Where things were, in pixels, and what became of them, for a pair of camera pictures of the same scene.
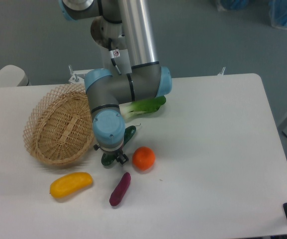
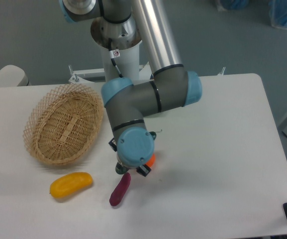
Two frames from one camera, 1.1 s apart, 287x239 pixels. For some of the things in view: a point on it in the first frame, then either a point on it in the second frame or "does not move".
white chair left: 10,75 does not move
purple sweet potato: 121,189 does not move
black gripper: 107,158 -> 121,169
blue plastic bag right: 286,14 does not move
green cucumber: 108,159 -> 121,170
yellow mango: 65,185 does not move
